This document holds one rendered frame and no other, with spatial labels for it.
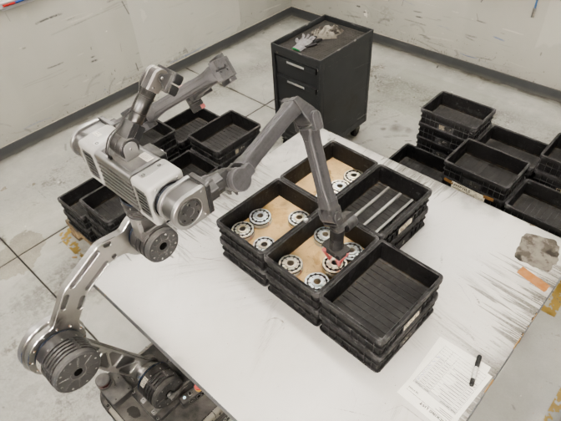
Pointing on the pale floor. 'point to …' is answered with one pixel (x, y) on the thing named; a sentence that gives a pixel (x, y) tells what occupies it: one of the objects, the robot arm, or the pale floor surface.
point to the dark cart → (325, 74)
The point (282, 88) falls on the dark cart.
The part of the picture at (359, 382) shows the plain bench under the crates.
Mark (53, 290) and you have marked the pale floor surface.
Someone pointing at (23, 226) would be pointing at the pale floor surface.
